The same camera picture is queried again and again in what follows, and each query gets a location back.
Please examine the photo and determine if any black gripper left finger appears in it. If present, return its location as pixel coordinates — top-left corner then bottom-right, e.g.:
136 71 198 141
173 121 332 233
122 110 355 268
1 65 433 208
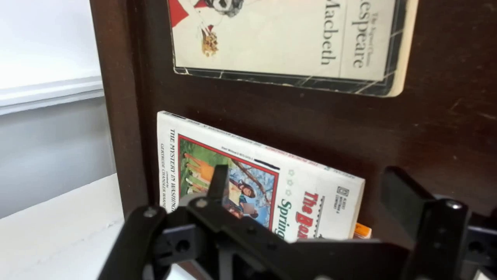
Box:
97 163 271 280

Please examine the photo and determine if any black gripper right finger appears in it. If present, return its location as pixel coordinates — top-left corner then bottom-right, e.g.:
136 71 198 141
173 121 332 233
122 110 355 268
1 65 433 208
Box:
383 164 497 280

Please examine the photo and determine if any Boxcar Children paperback book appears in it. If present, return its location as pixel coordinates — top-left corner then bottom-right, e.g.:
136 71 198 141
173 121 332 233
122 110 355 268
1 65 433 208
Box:
155 108 368 245

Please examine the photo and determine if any dark wooden nightstand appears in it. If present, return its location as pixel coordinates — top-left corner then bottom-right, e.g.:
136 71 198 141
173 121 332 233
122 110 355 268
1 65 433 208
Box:
88 0 497 245

